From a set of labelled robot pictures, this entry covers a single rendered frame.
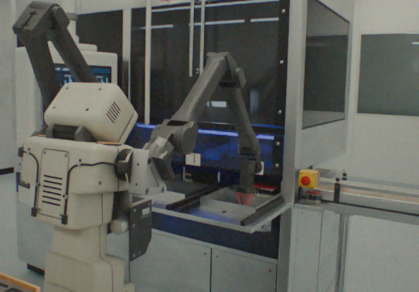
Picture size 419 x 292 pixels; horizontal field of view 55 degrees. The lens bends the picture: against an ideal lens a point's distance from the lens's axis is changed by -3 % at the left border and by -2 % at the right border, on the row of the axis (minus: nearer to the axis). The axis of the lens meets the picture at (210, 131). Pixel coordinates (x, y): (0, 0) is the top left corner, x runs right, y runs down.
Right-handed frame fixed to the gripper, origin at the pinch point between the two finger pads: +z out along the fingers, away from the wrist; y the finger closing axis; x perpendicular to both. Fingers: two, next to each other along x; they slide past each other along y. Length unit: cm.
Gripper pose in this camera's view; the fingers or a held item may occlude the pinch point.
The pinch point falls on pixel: (243, 208)
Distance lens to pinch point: 169.6
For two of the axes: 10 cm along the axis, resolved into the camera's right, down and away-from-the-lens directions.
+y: 5.0, 1.0, 8.6
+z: -1.1, 9.9, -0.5
